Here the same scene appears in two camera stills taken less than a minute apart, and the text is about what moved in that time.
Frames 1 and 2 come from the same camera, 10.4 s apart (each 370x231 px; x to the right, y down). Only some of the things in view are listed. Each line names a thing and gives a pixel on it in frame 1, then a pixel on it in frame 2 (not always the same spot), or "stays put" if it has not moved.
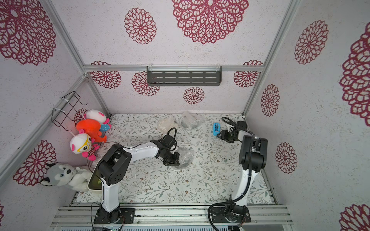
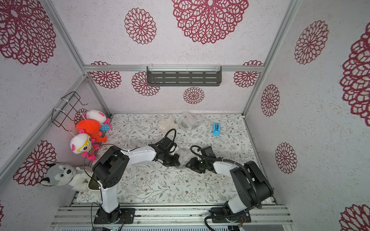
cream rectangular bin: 95,183 stays put
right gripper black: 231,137 to 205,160
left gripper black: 175,162 stays put
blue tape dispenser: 217,128 stays put
